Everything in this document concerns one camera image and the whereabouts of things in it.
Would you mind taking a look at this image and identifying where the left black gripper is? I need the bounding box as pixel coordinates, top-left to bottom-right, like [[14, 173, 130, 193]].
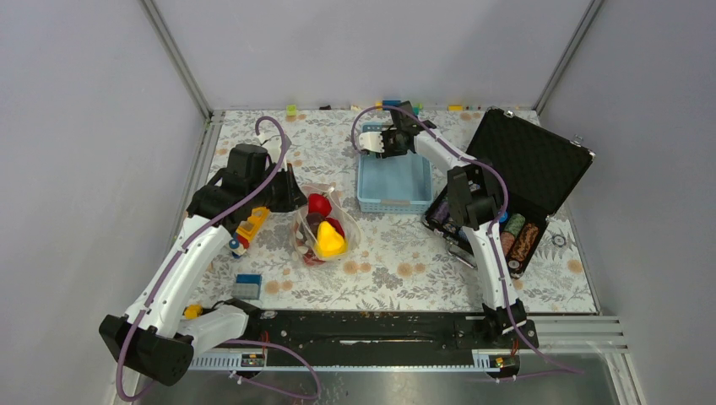
[[249, 163, 309, 212]]

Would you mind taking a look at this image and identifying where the red tomato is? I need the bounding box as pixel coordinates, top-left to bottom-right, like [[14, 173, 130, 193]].
[[307, 193, 333, 217]]

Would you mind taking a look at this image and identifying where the light blue plastic basket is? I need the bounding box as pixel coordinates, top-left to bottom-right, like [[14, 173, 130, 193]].
[[356, 153, 434, 214]]

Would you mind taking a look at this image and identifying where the red chili pepper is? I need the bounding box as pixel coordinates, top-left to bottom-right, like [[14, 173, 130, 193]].
[[326, 217, 345, 238]]

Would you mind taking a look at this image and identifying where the clear dotted zip bag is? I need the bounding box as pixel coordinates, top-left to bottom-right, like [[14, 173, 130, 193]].
[[290, 185, 362, 267]]

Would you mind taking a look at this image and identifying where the yellow bell pepper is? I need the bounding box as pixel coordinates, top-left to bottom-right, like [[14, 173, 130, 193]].
[[315, 220, 348, 258]]

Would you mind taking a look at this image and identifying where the black poker chip case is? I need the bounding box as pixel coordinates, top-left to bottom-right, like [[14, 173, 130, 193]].
[[422, 105, 595, 280]]

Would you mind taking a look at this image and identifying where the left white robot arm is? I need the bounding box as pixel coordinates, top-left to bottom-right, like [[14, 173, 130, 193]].
[[99, 143, 306, 386]]

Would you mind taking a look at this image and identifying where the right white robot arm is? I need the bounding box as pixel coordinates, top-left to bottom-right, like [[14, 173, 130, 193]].
[[350, 102, 528, 348]]

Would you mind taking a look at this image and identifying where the yellow toy vehicle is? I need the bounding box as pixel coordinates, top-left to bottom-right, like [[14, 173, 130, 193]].
[[228, 207, 270, 259]]

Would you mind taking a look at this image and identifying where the blue grey toy block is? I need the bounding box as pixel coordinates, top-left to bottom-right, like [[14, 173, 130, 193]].
[[231, 273, 262, 300]]

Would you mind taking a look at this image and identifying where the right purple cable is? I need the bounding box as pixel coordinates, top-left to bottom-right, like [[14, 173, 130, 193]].
[[350, 105, 583, 375]]

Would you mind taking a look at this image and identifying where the purple cable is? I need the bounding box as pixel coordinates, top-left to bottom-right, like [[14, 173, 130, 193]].
[[350, 105, 583, 375], [114, 116, 292, 403]]

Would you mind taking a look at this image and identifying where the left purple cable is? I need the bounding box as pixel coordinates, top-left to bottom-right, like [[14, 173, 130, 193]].
[[114, 116, 292, 403]]

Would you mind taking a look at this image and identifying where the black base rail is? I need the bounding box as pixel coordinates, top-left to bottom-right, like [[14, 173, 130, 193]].
[[222, 305, 539, 369]]

